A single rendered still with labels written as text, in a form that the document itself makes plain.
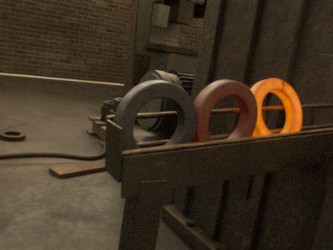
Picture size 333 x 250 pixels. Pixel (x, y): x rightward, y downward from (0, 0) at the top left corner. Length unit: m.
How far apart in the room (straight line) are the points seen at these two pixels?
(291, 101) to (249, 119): 0.18
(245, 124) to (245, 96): 0.07
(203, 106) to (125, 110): 0.19
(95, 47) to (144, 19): 1.59
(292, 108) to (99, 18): 6.27
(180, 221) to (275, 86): 0.91
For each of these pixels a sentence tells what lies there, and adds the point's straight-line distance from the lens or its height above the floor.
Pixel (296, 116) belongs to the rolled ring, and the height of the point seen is 0.69.
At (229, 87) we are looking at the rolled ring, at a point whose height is 0.75.
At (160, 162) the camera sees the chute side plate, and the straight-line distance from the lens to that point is 0.74.
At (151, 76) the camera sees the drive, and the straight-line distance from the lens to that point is 2.22.
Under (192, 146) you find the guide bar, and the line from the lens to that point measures 0.78.
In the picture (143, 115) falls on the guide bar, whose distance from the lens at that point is 0.80.
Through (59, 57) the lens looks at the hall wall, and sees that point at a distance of 6.94.
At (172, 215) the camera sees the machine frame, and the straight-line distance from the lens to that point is 1.77.
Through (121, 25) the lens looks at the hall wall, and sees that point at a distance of 7.29.
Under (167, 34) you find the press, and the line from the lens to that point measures 5.93.
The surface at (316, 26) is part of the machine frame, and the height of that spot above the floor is 0.95.
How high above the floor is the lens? 0.81
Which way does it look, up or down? 11 degrees down
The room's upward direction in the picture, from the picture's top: 9 degrees clockwise
